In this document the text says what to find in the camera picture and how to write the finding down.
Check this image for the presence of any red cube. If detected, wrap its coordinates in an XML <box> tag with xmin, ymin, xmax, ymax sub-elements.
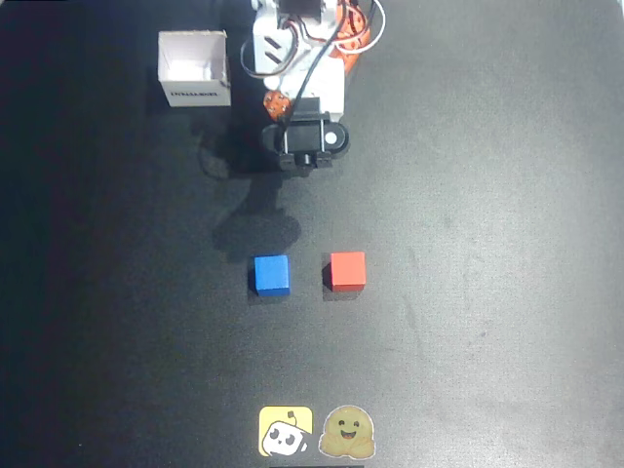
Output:
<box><xmin>329</xmin><ymin>251</ymin><xmax>368</xmax><ymax>293</ymax></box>

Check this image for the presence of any yellow robot sticker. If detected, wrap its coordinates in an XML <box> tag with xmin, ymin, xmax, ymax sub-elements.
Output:
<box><xmin>258</xmin><ymin>405</ymin><xmax>314</xmax><ymax>458</ymax></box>

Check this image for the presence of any white servo wire bundle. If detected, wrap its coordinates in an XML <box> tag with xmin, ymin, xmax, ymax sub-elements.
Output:
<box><xmin>333</xmin><ymin>0</ymin><xmax>387</xmax><ymax>54</ymax></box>

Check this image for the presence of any blue cube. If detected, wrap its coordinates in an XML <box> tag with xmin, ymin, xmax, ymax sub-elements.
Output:
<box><xmin>253</xmin><ymin>253</ymin><xmax>293</xmax><ymax>297</ymax></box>

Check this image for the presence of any white cardboard box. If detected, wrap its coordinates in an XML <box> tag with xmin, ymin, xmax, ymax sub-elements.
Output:
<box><xmin>157</xmin><ymin>29</ymin><xmax>232</xmax><ymax>108</ymax></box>

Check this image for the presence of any black camera cable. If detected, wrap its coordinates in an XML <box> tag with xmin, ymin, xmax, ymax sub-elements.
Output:
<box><xmin>282</xmin><ymin>19</ymin><xmax>348</xmax><ymax>147</ymax></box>

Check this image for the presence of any black gripper-mounted camera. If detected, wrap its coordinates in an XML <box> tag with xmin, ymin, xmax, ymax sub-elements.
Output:
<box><xmin>261</xmin><ymin>97</ymin><xmax>350</xmax><ymax>176</ymax></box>

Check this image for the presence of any hugging face emoji sticker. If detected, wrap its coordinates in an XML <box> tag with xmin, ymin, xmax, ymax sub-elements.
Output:
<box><xmin>318</xmin><ymin>405</ymin><xmax>376</xmax><ymax>459</ymax></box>

